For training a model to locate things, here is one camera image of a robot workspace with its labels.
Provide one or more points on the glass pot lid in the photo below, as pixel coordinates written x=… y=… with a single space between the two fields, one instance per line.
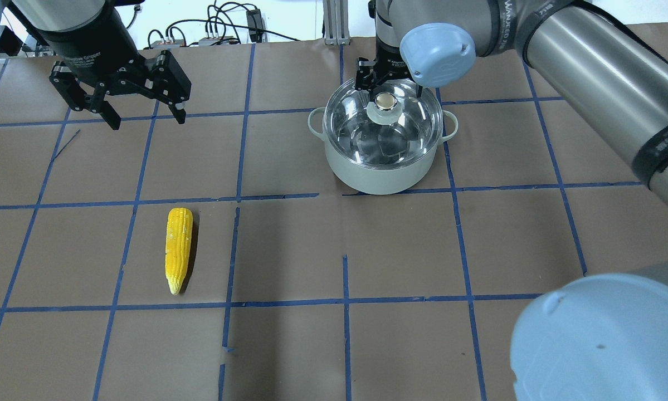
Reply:
x=394 y=131

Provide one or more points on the yellow corn cob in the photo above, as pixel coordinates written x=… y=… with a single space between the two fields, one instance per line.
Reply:
x=177 y=247

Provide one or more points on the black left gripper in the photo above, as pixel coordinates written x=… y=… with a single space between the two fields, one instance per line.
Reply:
x=90 y=49

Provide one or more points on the aluminium frame post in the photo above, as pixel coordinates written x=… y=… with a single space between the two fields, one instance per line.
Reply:
x=335 y=22

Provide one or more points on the pale green cooking pot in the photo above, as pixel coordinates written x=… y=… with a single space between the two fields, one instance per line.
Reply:
x=378 y=182

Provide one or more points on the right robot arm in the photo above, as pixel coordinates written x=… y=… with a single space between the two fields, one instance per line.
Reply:
x=524 y=200

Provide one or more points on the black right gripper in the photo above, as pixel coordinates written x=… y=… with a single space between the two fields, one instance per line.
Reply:
x=388 y=55

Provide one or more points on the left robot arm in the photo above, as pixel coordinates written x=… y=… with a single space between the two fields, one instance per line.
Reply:
x=98 y=58

